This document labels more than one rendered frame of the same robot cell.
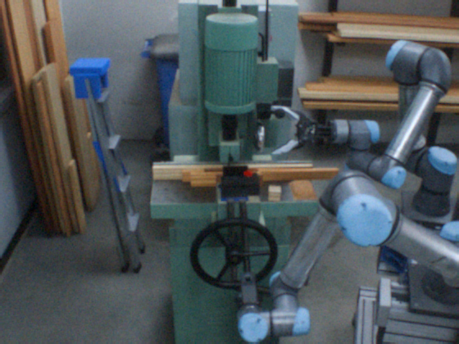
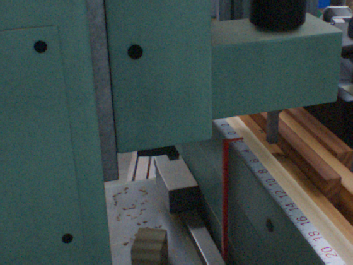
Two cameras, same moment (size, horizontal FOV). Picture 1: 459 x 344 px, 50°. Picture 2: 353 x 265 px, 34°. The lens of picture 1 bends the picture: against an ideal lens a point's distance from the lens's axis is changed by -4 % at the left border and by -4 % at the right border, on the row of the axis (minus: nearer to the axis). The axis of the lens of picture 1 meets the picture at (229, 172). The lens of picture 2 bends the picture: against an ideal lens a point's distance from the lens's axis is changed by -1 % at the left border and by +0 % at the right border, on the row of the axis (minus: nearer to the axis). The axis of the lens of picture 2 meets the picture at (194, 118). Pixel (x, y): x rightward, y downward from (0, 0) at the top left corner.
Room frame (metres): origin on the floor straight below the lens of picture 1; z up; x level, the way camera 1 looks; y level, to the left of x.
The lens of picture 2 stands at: (1.87, 0.49, 1.22)
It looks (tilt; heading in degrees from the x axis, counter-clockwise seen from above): 25 degrees down; 258
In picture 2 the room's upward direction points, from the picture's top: 1 degrees counter-clockwise
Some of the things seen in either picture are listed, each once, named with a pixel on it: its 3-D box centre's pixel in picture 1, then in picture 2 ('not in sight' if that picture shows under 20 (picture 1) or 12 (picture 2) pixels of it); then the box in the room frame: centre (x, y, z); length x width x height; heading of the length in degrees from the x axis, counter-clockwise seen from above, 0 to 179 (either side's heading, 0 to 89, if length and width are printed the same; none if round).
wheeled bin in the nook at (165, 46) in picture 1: (188, 101); not in sight; (3.59, 0.31, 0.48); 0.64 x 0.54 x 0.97; 94
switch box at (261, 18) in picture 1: (261, 28); not in sight; (2.01, -0.11, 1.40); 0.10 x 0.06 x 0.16; 4
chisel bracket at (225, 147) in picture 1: (229, 147); (254, 70); (1.70, 0.00, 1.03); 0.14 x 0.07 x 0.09; 4
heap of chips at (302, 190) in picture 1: (302, 187); not in sight; (1.61, -0.27, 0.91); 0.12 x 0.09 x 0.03; 4
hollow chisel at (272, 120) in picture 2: not in sight; (272, 119); (1.68, 0.00, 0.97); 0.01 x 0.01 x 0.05; 4
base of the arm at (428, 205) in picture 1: (434, 195); not in sight; (1.65, -0.79, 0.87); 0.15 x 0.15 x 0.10
